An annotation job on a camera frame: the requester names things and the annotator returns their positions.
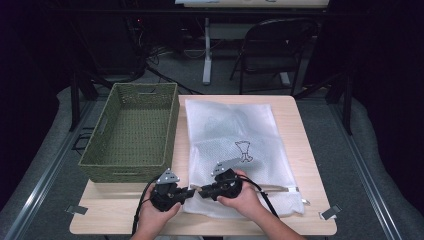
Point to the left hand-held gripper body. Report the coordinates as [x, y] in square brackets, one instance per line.
[165, 196]

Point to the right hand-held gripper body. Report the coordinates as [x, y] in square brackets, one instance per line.
[228, 185]

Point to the green woven basket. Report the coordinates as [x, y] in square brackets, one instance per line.
[133, 133]

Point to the white mesh laundry bag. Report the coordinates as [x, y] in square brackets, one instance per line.
[266, 120]

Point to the person's right hand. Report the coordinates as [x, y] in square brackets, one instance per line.
[245, 200]

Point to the person's left hand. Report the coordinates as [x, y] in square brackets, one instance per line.
[151, 221]

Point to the metal table clip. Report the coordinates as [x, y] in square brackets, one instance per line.
[330, 212]
[76, 210]

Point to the white desk leg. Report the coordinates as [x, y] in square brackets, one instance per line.
[207, 60]

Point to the black folding chair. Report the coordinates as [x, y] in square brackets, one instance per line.
[273, 63]

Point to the black metal stand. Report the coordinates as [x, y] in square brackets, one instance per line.
[347, 106]
[75, 100]

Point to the metal floor rail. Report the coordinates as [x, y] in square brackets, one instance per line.
[50, 173]
[363, 173]

